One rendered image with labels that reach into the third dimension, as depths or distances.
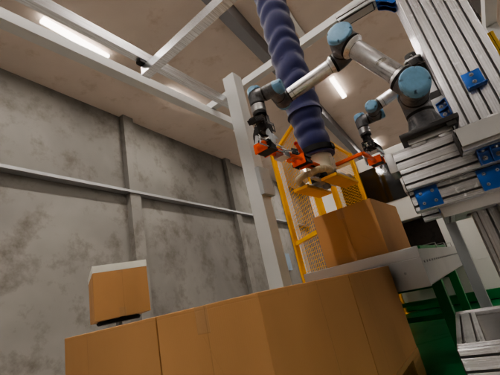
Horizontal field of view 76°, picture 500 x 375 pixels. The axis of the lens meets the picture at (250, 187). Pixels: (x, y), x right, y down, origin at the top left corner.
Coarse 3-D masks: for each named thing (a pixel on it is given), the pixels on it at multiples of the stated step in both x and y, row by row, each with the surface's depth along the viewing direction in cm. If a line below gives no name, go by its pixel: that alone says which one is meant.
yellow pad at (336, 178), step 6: (330, 174) 180; (336, 174) 178; (342, 174) 185; (324, 180) 183; (330, 180) 185; (336, 180) 188; (342, 180) 190; (348, 180) 193; (354, 180) 198; (342, 186) 203; (348, 186) 206
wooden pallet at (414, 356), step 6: (414, 354) 150; (408, 360) 141; (414, 360) 147; (420, 360) 154; (402, 366) 132; (408, 366) 146; (414, 366) 145; (420, 366) 151; (402, 372) 130; (408, 372) 146; (414, 372) 144; (420, 372) 147
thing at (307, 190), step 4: (308, 184) 199; (300, 188) 191; (304, 188) 190; (308, 188) 191; (312, 188) 194; (316, 188) 197; (320, 188) 201; (296, 192) 194; (300, 192) 195; (304, 192) 197; (308, 192) 199; (312, 192) 201; (316, 192) 203; (320, 192) 205; (324, 192) 208; (328, 192) 210; (316, 196) 214; (320, 196) 216
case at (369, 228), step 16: (352, 208) 199; (368, 208) 193; (384, 208) 212; (320, 224) 211; (336, 224) 204; (352, 224) 198; (368, 224) 192; (384, 224) 197; (400, 224) 231; (320, 240) 210; (336, 240) 203; (352, 240) 197; (368, 240) 191; (384, 240) 185; (400, 240) 214; (336, 256) 202; (352, 256) 195; (368, 256) 189
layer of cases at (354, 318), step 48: (288, 288) 88; (336, 288) 111; (384, 288) 151; (96, 336) 115; (144, 336) 99; (192, 336) 87; (240, 336) 78; (288, 336) 80; (336, 336) 99; (384, 336) 129
